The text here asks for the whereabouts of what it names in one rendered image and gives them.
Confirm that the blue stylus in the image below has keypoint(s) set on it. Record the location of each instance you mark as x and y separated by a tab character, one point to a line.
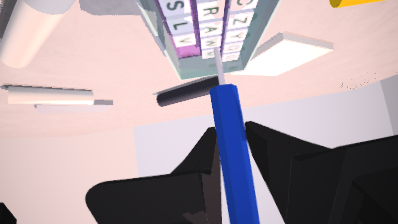
233	150

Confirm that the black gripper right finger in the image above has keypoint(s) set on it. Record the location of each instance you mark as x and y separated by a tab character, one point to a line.
310	183

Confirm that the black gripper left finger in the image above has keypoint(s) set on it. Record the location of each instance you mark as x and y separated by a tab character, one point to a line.
191	192

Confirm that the grey keyboard with white letter keys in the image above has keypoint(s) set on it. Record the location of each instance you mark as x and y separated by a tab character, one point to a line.
189	30

